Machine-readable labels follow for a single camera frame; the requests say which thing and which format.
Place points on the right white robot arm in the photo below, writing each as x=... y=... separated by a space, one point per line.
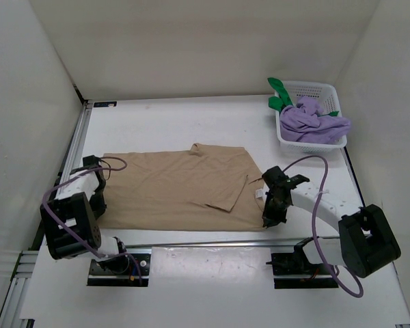
x=365 y=241

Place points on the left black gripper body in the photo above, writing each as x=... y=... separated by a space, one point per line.
x=98 y=203

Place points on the aluminium frame rail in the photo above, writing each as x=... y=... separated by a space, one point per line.
x=25 y=263

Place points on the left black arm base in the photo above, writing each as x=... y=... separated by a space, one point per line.
x=122 y=272

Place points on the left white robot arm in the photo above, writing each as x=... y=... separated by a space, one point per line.
x=70 y=213

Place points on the white plastic basket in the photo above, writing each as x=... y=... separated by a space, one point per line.
x=327 y=97

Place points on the beige t shirt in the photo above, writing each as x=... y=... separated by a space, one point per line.
x=205 y=188

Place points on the blue label sticker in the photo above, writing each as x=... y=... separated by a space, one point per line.
x=105 y=104

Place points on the purple t shirt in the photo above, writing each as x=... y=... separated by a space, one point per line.
x=306 y=122

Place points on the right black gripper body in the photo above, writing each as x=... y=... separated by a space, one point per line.
x=273 y=208

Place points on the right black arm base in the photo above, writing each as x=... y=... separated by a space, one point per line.
x=291 y=274

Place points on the green t shirt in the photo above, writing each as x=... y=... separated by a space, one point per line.
x=281 y=99

